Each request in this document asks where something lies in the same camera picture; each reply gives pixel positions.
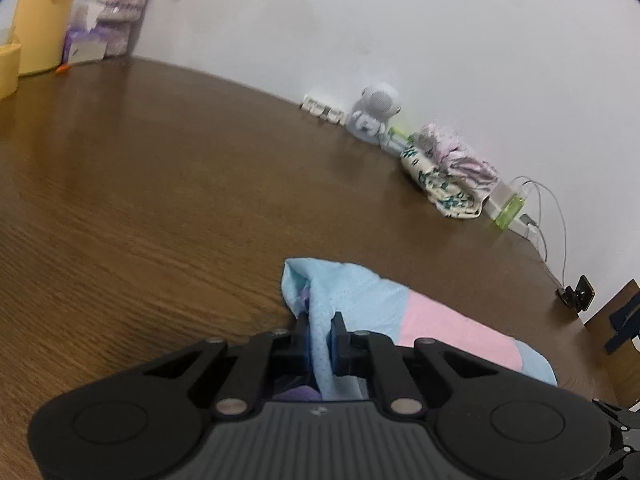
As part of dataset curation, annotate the dark cloth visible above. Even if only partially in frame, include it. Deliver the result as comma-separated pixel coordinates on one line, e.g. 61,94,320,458
604,295,640,356

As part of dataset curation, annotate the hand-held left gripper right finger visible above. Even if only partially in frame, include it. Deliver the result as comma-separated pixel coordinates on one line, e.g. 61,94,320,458
327,311,501,417

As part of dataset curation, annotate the fuzzy purple vase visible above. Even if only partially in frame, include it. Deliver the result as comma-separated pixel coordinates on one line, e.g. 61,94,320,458
97,0,153,57

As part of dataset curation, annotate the wooden chair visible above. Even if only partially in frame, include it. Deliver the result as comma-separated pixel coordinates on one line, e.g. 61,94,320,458
582,280,640,411

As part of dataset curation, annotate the black phone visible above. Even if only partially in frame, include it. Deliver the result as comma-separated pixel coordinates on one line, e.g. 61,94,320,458
574,275,596,316

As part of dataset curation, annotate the folded green floral cloth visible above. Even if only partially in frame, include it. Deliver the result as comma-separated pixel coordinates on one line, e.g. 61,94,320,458
400,145,488,221

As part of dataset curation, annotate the pink and blue mesh shirt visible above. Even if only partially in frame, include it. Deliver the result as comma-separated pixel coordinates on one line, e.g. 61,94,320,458
281,257,558,403

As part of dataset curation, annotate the purple tissue box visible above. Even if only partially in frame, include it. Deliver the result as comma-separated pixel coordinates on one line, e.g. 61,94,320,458
64,2,108,65

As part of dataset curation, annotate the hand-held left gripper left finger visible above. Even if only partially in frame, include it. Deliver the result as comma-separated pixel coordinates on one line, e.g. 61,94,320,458
142,316,310,420

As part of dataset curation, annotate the yellow mug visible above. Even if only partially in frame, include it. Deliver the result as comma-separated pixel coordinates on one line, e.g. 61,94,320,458
0,35,22,100

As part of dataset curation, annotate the white small socket strip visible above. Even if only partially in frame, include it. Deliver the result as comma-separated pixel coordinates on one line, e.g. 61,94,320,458
300,94,347,126

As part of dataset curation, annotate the yellow thermos jug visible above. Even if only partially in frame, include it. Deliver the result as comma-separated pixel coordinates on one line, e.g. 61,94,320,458
12,0,81,77

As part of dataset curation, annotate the white robot figurine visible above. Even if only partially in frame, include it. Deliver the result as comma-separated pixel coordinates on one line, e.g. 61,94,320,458
347,82,403,143

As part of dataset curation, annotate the white charger adapter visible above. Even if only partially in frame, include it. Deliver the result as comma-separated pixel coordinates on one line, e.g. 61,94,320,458
487,180,526,216

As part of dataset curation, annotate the white power strip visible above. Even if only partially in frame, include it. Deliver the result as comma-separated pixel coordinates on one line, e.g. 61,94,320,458
487,182,546,241

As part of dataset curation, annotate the black phone stand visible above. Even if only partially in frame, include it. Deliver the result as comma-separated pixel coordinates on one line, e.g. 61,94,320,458
556,285,583,311

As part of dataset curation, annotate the small green box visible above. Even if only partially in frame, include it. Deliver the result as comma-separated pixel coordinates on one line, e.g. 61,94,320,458
380,127,416,156

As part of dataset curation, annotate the green spray bottle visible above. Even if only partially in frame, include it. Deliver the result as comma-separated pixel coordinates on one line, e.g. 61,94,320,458
495,192,531,233

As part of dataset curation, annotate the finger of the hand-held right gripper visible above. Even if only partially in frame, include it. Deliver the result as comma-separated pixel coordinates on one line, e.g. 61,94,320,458
591,396,640,480

